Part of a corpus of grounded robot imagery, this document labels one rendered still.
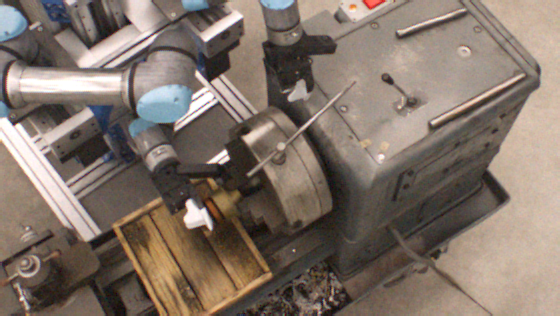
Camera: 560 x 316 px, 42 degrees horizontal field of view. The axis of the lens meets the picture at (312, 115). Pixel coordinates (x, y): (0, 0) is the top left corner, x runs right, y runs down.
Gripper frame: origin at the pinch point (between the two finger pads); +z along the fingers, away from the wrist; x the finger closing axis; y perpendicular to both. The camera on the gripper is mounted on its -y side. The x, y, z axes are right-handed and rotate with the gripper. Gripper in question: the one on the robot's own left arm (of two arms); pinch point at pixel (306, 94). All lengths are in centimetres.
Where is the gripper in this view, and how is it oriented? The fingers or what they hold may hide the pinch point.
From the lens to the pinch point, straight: 169.0
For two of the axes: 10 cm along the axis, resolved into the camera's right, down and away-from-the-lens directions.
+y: -8.4, 4.7, -2.7
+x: 5.3, 5.9, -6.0
